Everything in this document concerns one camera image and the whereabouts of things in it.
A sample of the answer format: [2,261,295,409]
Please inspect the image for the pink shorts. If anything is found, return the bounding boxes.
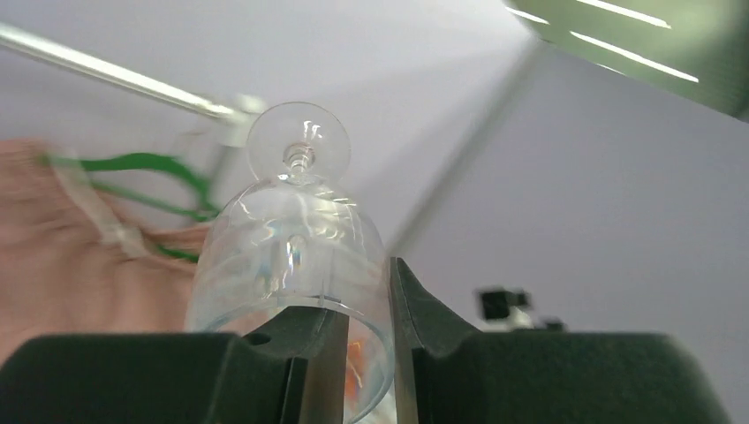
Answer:
[1,140,208,358]

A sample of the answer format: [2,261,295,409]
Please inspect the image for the orange cloth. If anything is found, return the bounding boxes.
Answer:
[344,341,367,406]

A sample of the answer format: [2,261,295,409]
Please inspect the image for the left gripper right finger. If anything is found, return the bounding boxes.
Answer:
[390,258,730,424]

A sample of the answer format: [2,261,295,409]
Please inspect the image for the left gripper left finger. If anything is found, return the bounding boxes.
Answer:
[1,307,349,423]

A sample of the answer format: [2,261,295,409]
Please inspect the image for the clear wine glass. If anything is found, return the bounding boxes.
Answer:
[185,102,395,423]

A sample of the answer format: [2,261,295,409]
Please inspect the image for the green clothes hanger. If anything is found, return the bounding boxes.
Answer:
[40,151,219,232]

